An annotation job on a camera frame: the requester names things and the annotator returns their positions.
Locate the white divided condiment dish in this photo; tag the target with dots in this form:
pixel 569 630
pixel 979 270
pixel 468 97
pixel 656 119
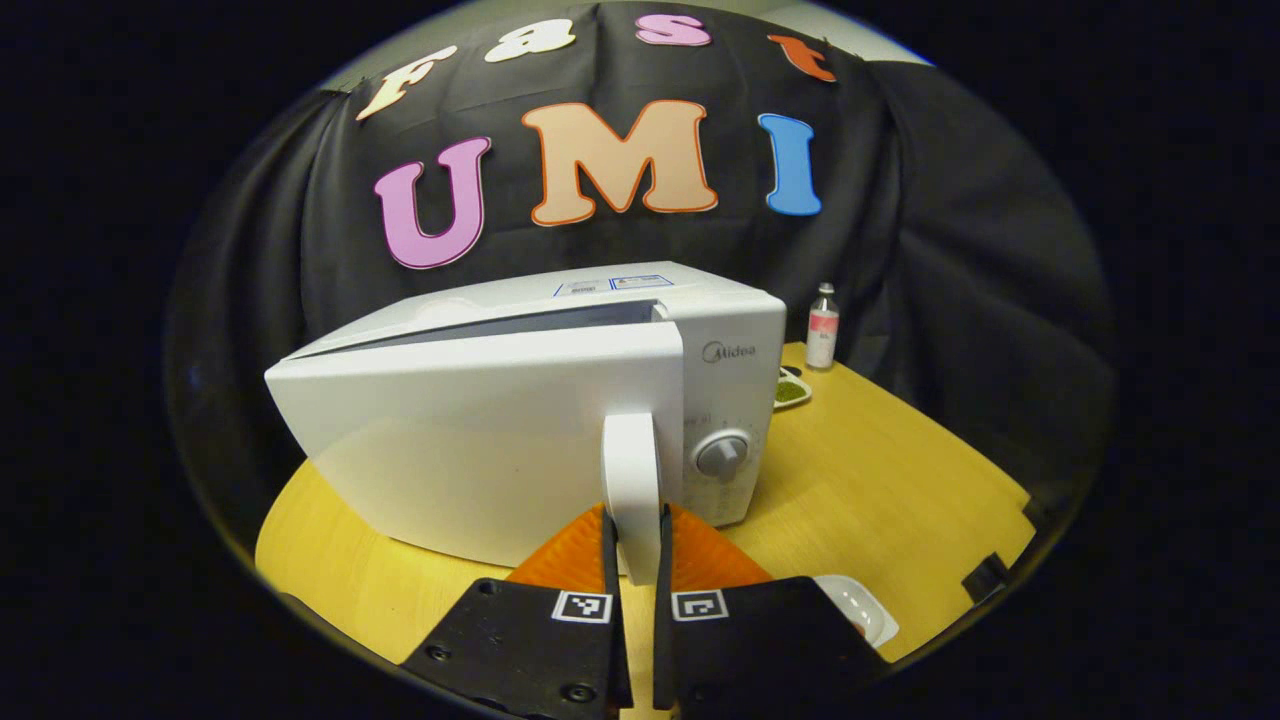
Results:
pixel 790 390

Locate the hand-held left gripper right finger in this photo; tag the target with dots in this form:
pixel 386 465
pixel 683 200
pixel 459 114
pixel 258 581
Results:
pixel 760 640

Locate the small bottle with pink label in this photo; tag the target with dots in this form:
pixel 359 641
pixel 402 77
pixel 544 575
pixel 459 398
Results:
pixel 822 335

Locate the white microwave oven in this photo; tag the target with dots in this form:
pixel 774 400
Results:
pixel 480 450

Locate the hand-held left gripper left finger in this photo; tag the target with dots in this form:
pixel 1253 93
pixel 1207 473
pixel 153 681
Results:
pixel 530 640

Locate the black table edge clamp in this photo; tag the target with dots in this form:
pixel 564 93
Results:
pixel 985 577

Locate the white rectangular plate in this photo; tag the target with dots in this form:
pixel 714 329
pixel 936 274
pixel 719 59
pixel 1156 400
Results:
pixel 860 610

